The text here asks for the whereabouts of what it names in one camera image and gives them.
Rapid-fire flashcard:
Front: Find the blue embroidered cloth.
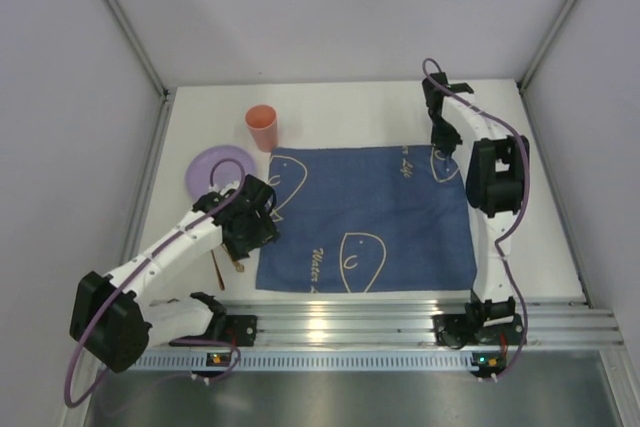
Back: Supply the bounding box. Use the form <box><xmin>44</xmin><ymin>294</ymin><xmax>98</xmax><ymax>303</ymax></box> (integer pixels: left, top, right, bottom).
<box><xmin>256</xmin><ymin>145</ymin><xmax>477</xmax><ymax>294</ymax></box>

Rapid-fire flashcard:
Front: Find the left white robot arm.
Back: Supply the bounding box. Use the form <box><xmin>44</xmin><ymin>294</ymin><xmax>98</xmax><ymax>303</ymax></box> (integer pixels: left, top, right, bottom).
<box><xmin>70</xmin><ymin>175</ymin><xmax>279</xmax><ymax>373</ymax></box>

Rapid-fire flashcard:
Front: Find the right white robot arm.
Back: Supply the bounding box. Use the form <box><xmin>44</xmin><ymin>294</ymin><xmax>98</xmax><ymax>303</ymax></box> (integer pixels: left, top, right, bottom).
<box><xmin>422</xmin><ymin>72</ymin><xmax>530</xmax><ymax>349</ymax></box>

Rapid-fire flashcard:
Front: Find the gold spoon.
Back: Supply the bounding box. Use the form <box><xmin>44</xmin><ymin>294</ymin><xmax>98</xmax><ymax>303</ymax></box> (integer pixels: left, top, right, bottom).
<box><xmin>228</xmin><ymin>254</ymin><xmax>245</xmax><ymax>273</ymax></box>

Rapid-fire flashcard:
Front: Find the purple plastic plate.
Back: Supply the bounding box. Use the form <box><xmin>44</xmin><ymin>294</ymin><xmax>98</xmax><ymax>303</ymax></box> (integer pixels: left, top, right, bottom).
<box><xmin>185</xmin><ymin>145</ymin><xmax>256</xmax><ymax>201</ymax></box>

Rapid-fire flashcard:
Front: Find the orange plastic cup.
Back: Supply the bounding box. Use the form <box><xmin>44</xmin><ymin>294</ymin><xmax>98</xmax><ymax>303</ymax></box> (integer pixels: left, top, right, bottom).
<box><xmin>245</xmin><ymin>104</ymin><xmax>278</xmax><ymax>153</ymax></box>

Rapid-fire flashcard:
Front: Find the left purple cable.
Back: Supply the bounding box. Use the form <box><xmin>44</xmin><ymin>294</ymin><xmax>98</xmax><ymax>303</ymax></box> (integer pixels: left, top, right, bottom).
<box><xmin>63</xmin><ymin>158</ymin><xmax>249</xmax><ymax>408</ymax></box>

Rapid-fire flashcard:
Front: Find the purple cable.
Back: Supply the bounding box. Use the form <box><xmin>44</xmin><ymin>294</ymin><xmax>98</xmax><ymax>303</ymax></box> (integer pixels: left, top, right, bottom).
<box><xmin>63</xmin><ymin>158</ymin><xmax>249</xmax><ymax>408</ymax></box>
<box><xmin>422</xmin><ymin>58</ymin><xmax>532</xmax><ymax>378</ymax></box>

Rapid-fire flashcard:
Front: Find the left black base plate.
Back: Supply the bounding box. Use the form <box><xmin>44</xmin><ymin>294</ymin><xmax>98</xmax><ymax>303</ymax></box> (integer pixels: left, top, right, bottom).
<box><xmin>169</xmin><ymin>315</ymin><xmax>258</xmax><ymax>347</ymax></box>

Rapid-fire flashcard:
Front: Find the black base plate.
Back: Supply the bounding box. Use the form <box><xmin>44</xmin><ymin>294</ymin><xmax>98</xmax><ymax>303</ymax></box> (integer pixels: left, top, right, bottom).
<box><xmin>432</xmin><ymin>314</ymin><xmax>524</xmax><ymax>350</ymax></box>
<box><xmin>169</xmin><ymin>315</ymin><xmax>258</xmax><ymax>347</ymax></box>

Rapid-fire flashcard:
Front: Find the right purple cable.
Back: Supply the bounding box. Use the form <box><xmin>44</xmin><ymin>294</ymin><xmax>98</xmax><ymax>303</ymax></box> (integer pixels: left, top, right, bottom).
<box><xmin>422</xmin><ymin>58</ymin><xmax>532</xmax><ymax>378</ymax></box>

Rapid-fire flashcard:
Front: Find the left aluminium corner post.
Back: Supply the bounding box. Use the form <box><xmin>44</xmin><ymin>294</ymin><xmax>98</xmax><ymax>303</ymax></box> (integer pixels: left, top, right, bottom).
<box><xmin>69</xmin><ymin>0</ymin><xmax>169</xmax><ymax>98</ymax></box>

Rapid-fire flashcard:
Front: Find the aluminium corner post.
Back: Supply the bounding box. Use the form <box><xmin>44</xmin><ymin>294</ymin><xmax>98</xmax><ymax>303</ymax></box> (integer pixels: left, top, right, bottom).
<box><xmin>69</xmin><ymin>0</ymin><xmax>169</xmax><ymax>98</ymax></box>
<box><xmin>517</xmin><ymin>0</ymin><xmax>580</xmax><ymax>95</ymax></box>

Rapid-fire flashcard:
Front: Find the slotted cable duct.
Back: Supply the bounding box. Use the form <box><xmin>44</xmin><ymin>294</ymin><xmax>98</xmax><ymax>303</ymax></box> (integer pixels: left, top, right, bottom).
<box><xmin>130</xmin><ymin>348</ymin><xmax>504</xmax><ymax>372</ymax></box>

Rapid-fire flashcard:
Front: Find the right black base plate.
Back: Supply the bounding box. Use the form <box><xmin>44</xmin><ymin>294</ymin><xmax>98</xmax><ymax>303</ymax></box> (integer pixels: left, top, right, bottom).
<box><xmin>432</xmin><ymin>314</ymin><xmax>524</xmax><ymax>350</ymax></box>

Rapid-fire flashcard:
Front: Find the aluminium mounting rail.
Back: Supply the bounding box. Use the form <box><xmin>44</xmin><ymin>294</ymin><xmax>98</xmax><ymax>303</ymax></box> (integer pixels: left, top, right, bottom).
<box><xmin>79</xmin><ymin>299</ymin><xmax>624</xmax><ymax>348</ymax></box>

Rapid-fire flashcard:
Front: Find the right aluminium corner post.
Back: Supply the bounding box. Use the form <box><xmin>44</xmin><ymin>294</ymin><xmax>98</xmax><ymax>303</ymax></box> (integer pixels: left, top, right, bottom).
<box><xmin>517</xmin><ymin>0</ymin><xmax>580</xmax><ymax>95</ymax></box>

